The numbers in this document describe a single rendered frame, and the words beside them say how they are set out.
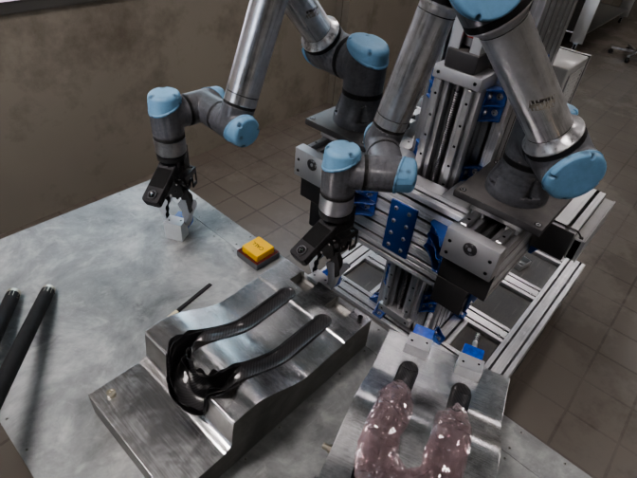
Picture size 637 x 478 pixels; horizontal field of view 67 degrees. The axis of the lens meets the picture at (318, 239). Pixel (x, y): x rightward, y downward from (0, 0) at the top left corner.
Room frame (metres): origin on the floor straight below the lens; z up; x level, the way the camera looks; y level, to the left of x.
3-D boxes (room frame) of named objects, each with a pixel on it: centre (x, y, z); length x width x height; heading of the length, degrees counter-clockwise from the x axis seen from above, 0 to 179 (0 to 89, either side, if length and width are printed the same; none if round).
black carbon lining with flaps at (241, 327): (0.58, 0.11, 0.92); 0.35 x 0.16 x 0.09; 141
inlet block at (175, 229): (1.05, 0.38, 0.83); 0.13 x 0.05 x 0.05; 169
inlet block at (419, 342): (0.69, -0.25, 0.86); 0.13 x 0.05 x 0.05; 158
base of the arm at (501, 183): (1.02, -0.47, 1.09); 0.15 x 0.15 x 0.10
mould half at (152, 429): (0.58, 0.13, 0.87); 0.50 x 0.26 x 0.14; 141
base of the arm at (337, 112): (1.33, -0.08, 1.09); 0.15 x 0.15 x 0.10
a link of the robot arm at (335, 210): (0.86, -0.03, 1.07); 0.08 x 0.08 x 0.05
